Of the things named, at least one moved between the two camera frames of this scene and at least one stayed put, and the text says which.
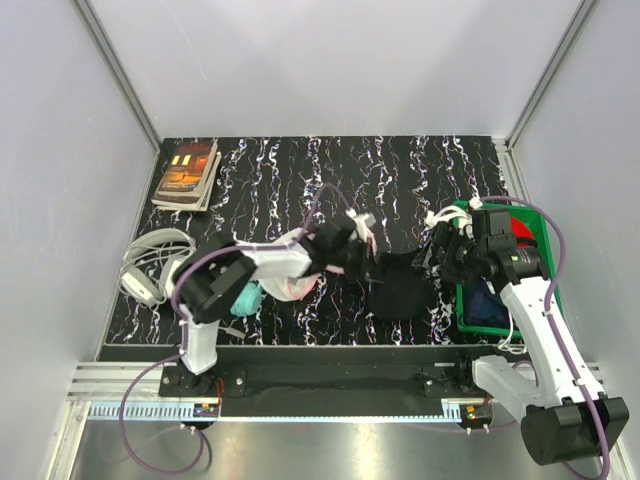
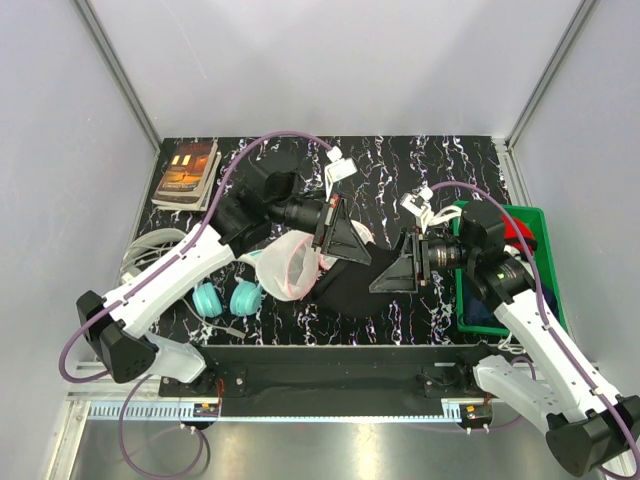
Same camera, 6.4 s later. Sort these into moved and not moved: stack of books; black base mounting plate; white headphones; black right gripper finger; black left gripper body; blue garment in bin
Moved: black right gripper finger; black left gripper body
Not moved: blue garment in bin; stack of books; white headphones; black base mounting plate
